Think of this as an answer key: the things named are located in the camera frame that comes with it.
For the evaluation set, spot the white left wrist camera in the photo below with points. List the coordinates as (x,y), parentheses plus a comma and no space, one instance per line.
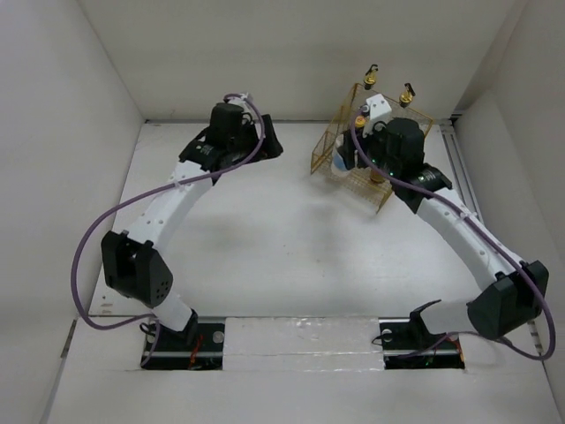
(244,98)

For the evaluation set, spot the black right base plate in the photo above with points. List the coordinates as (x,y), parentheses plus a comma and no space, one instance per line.
(407,344)

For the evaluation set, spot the brown sauce bottle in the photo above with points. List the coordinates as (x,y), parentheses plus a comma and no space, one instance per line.
(360,122)
(376,177)

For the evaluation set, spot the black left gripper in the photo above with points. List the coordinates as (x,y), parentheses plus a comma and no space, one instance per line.
(268,147)

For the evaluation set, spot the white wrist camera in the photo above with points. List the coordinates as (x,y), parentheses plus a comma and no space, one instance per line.
(376,108)
(244,98)

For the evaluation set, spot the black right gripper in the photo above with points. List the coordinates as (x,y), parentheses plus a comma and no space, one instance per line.
(348,149)

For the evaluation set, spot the spice jar silver lid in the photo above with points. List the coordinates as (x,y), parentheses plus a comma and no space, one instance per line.
(337,165)

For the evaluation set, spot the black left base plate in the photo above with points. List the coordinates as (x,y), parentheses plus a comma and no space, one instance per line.
(171,353)

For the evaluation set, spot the clear glass oil bottle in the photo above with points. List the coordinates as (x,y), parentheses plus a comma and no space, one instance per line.
(407,96)

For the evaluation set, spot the aluminium side rail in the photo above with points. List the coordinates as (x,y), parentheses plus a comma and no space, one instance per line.
(459,175)

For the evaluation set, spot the gold wire basket rack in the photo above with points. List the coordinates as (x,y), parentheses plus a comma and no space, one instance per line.
(394,149)

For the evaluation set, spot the glass oil bottle dark liquid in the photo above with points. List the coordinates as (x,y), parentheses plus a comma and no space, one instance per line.
(370,77)

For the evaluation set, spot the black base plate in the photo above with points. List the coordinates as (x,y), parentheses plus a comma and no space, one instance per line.
(407,344)
(171,353)

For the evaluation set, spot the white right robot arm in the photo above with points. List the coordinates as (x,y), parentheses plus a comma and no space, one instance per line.
(511,290)

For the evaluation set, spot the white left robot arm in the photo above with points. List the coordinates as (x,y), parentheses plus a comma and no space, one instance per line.
(132,259)

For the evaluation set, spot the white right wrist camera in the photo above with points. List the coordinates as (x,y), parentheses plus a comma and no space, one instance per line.
(376,108)

